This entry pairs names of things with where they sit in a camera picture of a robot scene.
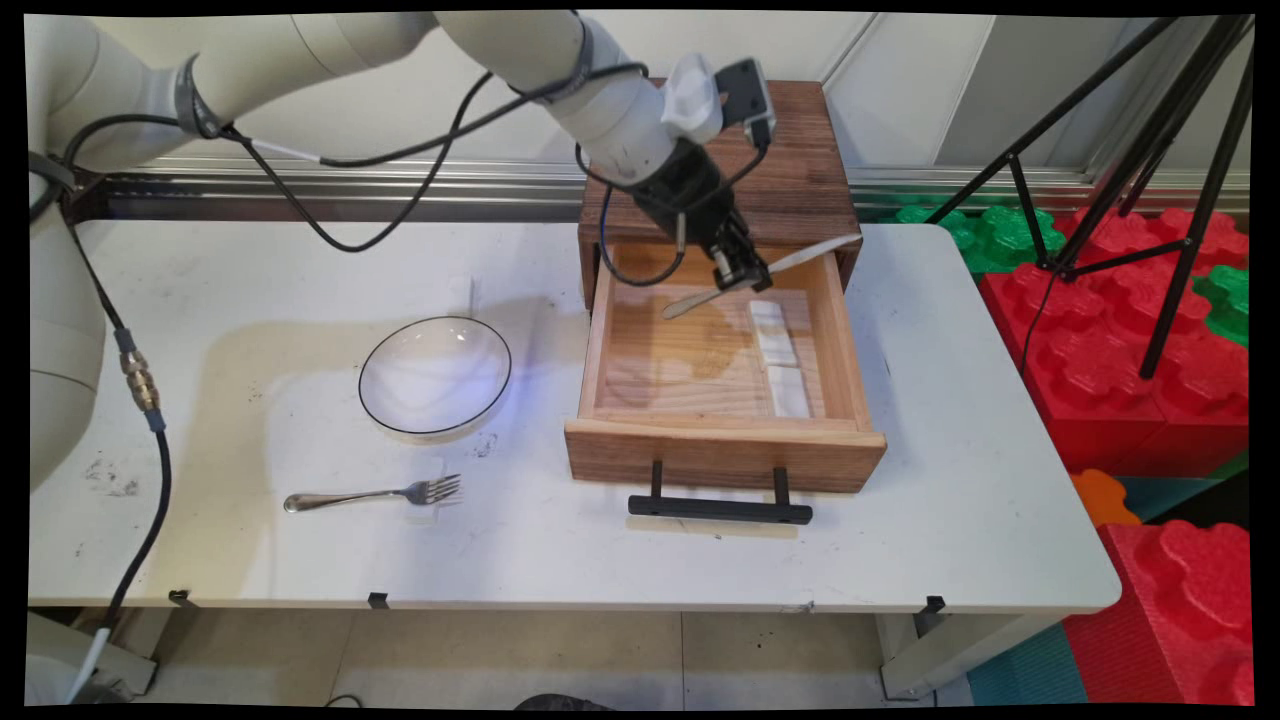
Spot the white plate black rim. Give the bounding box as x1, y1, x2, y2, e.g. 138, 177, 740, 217
357, 315, 514, 441

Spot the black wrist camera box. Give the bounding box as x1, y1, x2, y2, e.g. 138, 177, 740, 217
714, 57, 778, 153

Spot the black camera tripod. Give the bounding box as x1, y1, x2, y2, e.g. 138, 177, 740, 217
925, 15, 1256, 381

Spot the green foam block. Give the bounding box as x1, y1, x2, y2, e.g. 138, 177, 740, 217
1190, 265, 1251, 351
893, 204, 1063, 277

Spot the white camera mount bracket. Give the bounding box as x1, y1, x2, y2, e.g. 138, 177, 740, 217
661, 54, 724, 147

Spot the orange foam piece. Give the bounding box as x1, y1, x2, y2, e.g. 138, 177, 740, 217
1070, 470, 1141, 529

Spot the teal foam mat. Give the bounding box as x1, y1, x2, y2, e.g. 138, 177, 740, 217
965, 620, 1091, 707

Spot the long thin black cable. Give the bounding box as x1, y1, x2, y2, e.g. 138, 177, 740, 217
60, 62, 653, 254

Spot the red foam block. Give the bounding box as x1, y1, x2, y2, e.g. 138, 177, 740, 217
1062, 520, 1256, 707
978, 208, 1251, 479

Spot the white table leg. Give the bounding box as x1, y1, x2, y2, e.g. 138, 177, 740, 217
878, 612, 1063, 701
28, 605, 173, 697

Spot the silver table knife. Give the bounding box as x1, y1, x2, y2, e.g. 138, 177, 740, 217
661, 234, 863, 322

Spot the aluminium wall rail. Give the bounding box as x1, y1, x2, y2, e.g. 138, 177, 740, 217
100, 155, 1251, 223

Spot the black drawer handle bar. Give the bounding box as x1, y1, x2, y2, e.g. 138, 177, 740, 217
627, 460, 815, 526

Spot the silver fork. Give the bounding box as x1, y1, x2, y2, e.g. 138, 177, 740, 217
283, 474, 463, 514

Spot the dark wooden drawer cabinet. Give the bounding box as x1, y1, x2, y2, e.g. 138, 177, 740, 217
578, 78, 866, 311

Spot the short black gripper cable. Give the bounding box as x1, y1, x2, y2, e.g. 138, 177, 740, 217
574, 143, 773, 290

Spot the light wooden drawer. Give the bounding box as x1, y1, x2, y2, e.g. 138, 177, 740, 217
564, 240, 889, 496

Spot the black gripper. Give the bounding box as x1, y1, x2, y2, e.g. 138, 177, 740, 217
630, 138, 774, 295

